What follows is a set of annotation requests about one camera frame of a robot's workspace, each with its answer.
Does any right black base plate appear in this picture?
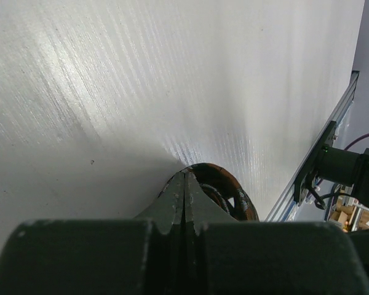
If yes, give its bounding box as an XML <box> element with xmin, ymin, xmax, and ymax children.
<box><xmin>293</xmin><ymin>120</ymin><xmax>336</xmax><ymax>205</ymax></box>

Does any aluminium mounting rail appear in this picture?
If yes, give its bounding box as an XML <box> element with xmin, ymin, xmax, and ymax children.
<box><xmin>265</xmin><ymin>71</ymin><xmax>360</xmax><ymax>222</ymax></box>

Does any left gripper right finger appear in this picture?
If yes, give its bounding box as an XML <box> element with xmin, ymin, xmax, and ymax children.
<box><xmin>184</xmin><ymin>173</ymin><xmax>369</xmax><ymax>294</ymax></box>

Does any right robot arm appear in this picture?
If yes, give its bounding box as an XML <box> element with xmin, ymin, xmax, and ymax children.
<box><xmin>314</xmin><ymin>147</ymin><xmax>369</xmax><ymax>208</ymax></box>

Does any brown grey floral tie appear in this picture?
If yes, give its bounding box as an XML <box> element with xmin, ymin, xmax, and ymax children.
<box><xmin>156</xmin><ymin>162</ymin><xmax>261</xmax><ymax>222</ymax></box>

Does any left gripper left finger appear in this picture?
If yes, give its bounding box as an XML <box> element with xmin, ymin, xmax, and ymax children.
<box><xmin>0</xmin><ymin>173</ymin><xmax>185</xmax><ymax>294</ymax></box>

